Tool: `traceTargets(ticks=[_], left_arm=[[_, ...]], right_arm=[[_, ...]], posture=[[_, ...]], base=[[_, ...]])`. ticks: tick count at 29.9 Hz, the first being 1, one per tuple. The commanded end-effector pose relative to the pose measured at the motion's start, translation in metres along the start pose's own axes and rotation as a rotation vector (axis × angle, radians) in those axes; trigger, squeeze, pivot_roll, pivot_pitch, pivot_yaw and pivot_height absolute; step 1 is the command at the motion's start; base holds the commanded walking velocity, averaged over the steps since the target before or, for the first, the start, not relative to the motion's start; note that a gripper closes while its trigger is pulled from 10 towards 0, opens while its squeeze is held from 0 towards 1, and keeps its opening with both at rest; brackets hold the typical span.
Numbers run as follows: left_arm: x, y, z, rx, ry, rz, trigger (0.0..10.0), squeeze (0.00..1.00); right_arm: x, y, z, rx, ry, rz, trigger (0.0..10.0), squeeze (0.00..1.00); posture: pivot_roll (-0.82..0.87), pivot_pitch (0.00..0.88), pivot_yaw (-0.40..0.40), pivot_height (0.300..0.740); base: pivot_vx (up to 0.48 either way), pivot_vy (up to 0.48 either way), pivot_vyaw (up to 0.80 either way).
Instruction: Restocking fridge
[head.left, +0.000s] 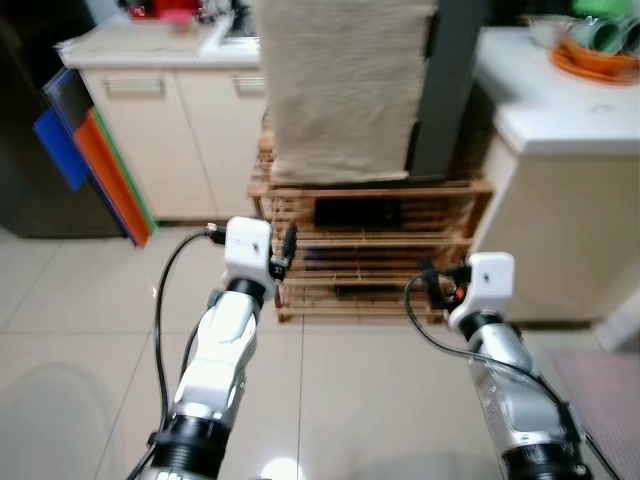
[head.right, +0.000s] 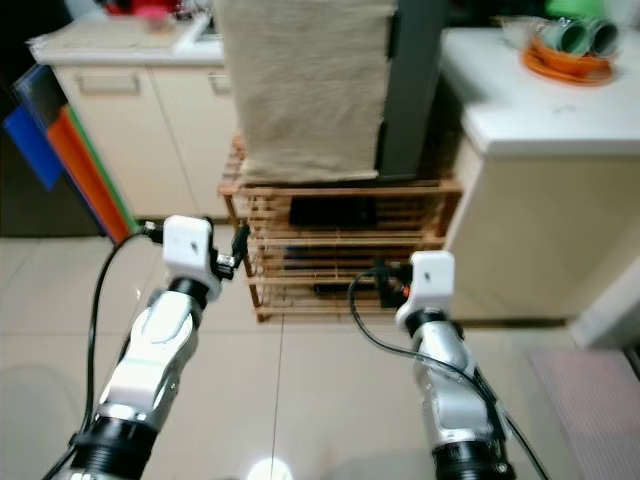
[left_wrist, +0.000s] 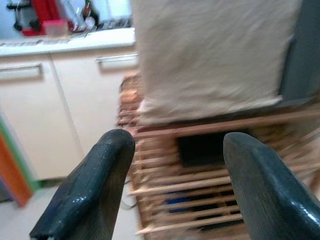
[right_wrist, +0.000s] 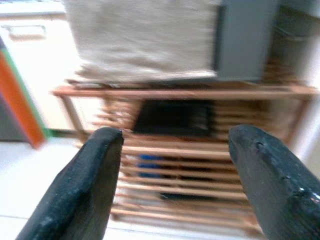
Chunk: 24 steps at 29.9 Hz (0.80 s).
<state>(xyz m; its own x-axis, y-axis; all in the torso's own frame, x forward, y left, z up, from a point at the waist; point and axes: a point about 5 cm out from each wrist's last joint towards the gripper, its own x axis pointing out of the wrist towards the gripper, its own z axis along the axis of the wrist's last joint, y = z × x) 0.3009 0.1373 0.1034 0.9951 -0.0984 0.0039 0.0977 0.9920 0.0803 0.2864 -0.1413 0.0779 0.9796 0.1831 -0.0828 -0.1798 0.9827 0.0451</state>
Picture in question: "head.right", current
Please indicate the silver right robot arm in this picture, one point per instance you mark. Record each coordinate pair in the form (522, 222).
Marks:
(455, 400)

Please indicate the pink floor mat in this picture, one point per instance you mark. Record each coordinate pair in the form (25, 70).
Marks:
(590, 410)

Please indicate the red kitchen appliance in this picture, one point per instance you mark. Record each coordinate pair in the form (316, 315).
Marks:
(135, 8)

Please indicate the beige counter mat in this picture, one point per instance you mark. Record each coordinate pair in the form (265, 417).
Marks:
(110, 42)

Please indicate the orange board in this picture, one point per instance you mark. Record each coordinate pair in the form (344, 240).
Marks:
(85, 175)

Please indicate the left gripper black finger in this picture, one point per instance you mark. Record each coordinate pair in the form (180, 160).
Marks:
(241, 243)

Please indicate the green board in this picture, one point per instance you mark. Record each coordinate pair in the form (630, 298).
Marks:
(106, 166)

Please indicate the blue board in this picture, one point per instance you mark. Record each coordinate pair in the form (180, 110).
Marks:
(25, 140)

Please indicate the dark grey mini fridge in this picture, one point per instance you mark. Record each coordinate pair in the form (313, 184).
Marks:
(410, 90)

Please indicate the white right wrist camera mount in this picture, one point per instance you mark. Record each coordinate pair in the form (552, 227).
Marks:
(430, 275)

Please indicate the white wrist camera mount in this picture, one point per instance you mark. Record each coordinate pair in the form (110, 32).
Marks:
(188, 245)
(430, 275)

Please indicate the green plastic container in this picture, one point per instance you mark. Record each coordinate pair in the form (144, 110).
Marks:
(575, 8)

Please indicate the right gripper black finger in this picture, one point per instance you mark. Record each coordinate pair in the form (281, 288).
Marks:
(378, 270)

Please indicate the orange tray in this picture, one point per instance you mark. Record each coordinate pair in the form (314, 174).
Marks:
(560, 72)

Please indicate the green cup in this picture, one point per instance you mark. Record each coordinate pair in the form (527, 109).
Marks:
(565, 38)
(605, 35)

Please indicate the wooden slatted rack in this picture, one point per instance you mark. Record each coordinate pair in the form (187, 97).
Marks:
(260, 192)

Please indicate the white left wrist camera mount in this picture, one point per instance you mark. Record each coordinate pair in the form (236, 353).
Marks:
(188, 245)

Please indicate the tall dark fridge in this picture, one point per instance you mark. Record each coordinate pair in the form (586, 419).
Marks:
(30, 215)

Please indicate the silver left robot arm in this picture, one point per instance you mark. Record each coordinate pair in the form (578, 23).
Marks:
(160, 345)

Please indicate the beige kitchen cabinet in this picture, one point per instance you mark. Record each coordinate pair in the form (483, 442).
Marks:
(140, 150)

